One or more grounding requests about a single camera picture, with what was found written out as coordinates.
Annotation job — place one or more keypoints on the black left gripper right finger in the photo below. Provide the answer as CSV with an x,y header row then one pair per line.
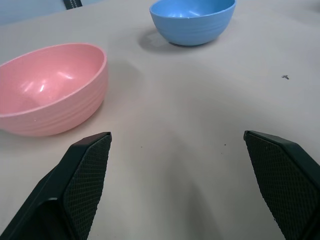
x,y
282,172

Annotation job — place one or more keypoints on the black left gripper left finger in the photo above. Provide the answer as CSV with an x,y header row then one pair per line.
x,y
75,180

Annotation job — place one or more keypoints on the pink plastic bowl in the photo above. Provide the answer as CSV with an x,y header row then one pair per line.
x,y
52,95

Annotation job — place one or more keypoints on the blue plastic bowl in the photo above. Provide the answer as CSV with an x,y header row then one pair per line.
x,y
192,22

